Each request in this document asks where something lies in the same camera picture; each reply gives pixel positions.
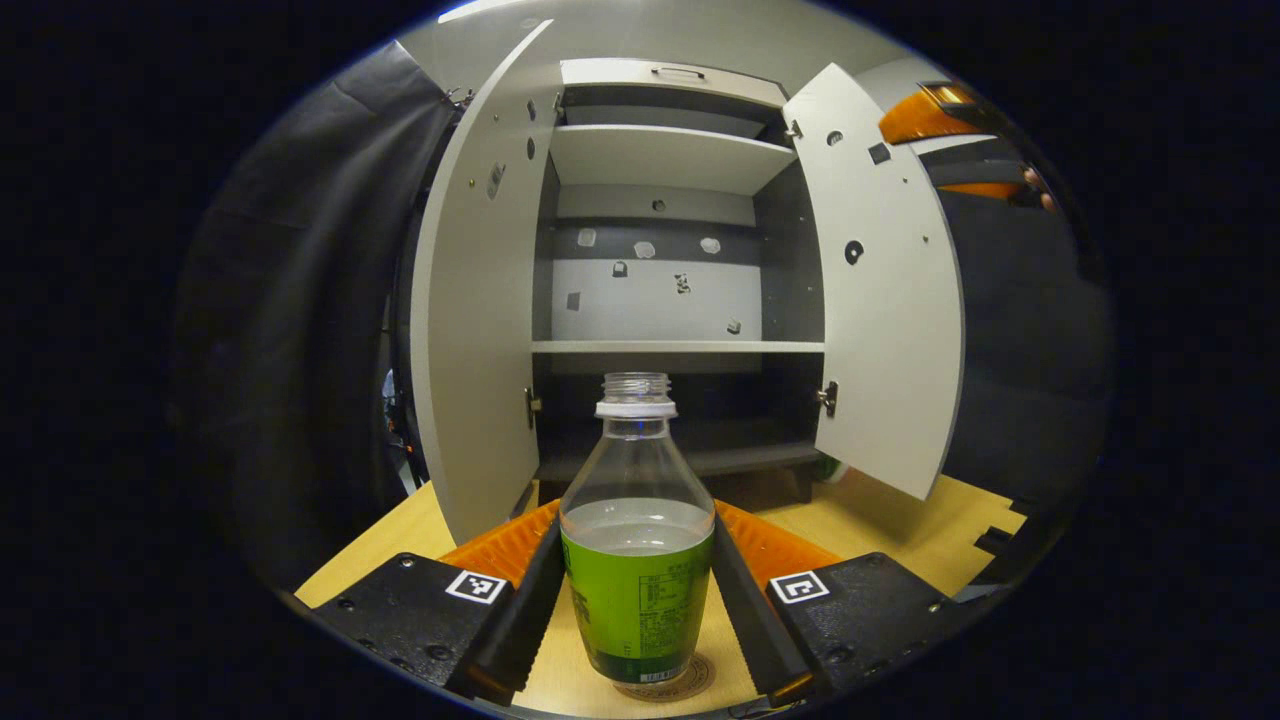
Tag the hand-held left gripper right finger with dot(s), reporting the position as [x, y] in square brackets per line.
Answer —
[750, 620]

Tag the green label clear bottle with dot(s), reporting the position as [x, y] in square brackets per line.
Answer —
[638, 590]

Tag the green white object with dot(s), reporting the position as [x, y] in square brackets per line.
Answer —
[831, 469]

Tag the white cabinet drawer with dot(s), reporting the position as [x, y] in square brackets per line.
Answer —
[620, 78]

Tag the white cabinet door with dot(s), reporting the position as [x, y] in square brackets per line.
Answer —
[470, 350]

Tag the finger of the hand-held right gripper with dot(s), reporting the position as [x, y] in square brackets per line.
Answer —
[975, 178]
[930, 118]

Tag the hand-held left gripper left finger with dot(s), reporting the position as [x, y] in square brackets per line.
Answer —
[525, 620]

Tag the ceiling light panel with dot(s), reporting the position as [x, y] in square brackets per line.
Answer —
[500, 10]

